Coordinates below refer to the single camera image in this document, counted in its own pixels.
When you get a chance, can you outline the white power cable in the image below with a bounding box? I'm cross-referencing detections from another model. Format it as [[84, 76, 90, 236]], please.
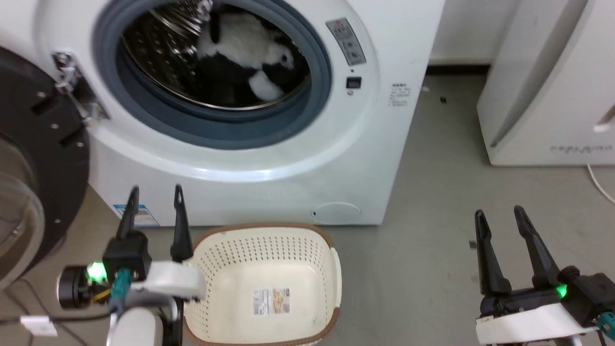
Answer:
[[587, 164, 615, 206]]

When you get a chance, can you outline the blue energy label sticker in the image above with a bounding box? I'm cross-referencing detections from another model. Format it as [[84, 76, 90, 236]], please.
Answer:
[[113, 204, 160, 228]]

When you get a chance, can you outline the black round washer door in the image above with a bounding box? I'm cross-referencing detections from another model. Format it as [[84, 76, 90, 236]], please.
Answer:
[[0, 46, 91, 290]]

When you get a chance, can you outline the metal door hinge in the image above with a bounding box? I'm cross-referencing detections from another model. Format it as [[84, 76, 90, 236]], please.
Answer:
[[52, 50, 110, 128]]

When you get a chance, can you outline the black floor cable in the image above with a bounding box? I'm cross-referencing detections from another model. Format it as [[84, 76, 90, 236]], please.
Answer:
[[0, 278, 112, 346]]

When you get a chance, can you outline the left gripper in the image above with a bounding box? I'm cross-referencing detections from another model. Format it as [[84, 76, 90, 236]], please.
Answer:
[[57, 184, 208, 309]]

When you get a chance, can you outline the paper label sticker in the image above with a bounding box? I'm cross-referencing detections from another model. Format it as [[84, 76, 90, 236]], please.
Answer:
[[253, 287, 291, 317]]

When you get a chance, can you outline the cream laundry basket brown rim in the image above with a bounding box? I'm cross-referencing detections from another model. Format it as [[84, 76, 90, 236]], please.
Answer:
[[182, 222, 343, 346]]

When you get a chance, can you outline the grey warning sticker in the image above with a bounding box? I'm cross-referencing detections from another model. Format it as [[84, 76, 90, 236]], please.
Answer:
[[325, 18, 367, 67]]

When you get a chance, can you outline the white front-load washing machine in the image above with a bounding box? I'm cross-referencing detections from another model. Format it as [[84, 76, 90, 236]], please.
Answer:
[[0, 0, 445, 227]]

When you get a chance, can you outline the white appliance cabinet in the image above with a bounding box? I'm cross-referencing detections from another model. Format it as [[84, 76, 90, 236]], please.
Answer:
[[476, 0, 615, 167]]

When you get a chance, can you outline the black and white panda plush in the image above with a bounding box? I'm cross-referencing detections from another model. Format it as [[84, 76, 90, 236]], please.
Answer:
[[195, 10, 308, 104]]

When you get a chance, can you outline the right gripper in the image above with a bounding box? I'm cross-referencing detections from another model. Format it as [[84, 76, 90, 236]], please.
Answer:
[[474, 205, 615, 345]]

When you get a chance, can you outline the white cable tag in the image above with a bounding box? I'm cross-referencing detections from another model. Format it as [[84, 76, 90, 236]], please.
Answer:
[[20, 315, 59, 337]]

